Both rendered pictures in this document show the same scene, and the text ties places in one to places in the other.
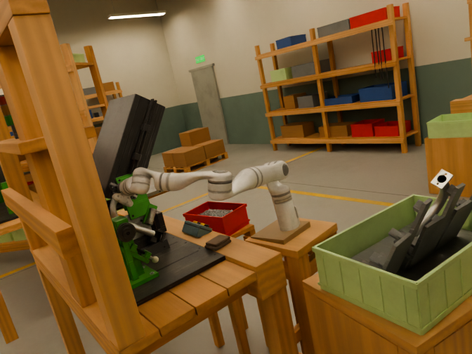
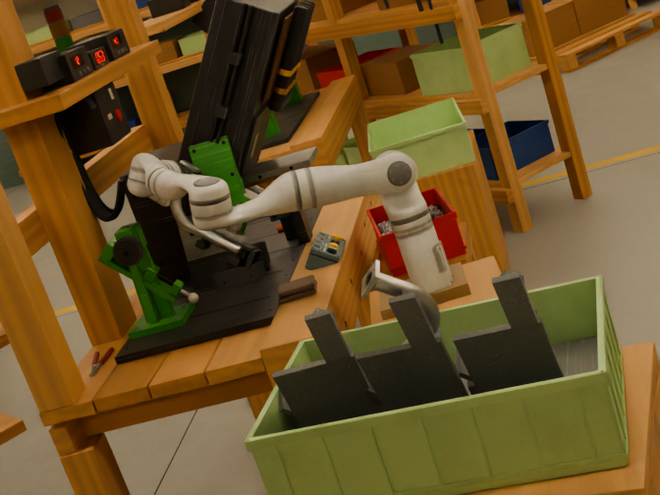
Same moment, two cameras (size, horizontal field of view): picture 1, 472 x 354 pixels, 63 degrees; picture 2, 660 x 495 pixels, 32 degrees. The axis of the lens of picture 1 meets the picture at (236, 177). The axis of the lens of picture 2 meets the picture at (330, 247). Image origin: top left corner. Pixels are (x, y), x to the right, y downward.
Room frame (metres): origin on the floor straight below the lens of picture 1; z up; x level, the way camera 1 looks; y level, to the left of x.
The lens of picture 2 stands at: (-0.08, -1.91, 1.74)
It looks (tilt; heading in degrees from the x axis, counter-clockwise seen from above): 16 degrees down; 48
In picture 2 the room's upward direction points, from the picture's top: 19 degrees counter-clockwise
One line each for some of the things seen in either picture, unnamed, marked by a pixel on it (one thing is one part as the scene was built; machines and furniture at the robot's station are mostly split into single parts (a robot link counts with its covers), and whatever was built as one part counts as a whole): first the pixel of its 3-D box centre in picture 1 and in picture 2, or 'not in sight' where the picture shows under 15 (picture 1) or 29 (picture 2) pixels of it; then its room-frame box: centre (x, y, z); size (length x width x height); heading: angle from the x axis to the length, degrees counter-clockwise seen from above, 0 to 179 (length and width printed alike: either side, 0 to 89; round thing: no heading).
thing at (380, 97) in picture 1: (327, 90); not in sight; (7.16, -1.97, 1.10); 3.01 x 0.55 x 2.20; 36
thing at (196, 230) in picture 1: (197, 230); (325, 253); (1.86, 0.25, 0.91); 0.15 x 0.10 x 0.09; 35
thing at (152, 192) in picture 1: (129, 199); (249, 176); (1.96, 0.57, 1.11); 0.39 x 0.16 x 0.03; 125
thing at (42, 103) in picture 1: (36, 178); (83, 138); (1.67, 0.85, 1.36); 1.49 x 0.09 x 0.97; 35
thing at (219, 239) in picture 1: (217, 241); (297, 289); (1.63, 0.14, 0.91); 0.10 x 0.08 x 0.03; 133
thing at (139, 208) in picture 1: (131, 194); (220, 175); (1.82, 0.51, 1.17); 0.13 x 0.12 x 0.20; 35
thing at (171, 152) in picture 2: not in sight; (182, 209); (1.85, 0.78, 1.07); 0.30 x 0.18 x 0.34; 35
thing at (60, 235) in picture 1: (29, 212); (80, 190); (1.63, 0.90, 1.23); 1.30 x 0.05 x 0.09; 35
